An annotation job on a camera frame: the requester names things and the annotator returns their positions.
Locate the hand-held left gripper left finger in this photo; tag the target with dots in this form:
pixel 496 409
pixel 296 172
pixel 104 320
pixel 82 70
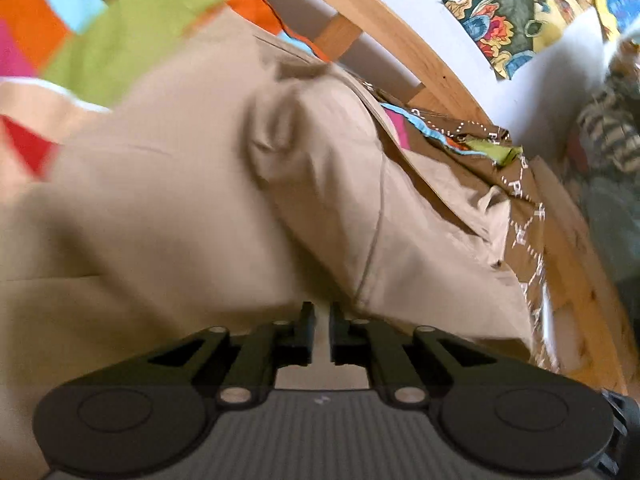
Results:
pixel 304 340

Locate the colourful printed blanket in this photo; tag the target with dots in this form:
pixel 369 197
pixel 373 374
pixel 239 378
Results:
pixel 125 35

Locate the beige garment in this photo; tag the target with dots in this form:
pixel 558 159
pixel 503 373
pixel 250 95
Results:
pixel 200 210

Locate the landscape wall poster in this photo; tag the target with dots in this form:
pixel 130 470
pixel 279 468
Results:
pixel 510 15

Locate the clear bag of clothes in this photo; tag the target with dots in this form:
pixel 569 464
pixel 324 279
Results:
pixel 607 130

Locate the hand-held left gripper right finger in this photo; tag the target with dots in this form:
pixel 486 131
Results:
pixel 340 340

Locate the wooden bed frame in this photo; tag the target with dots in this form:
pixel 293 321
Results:
pixel 395 30

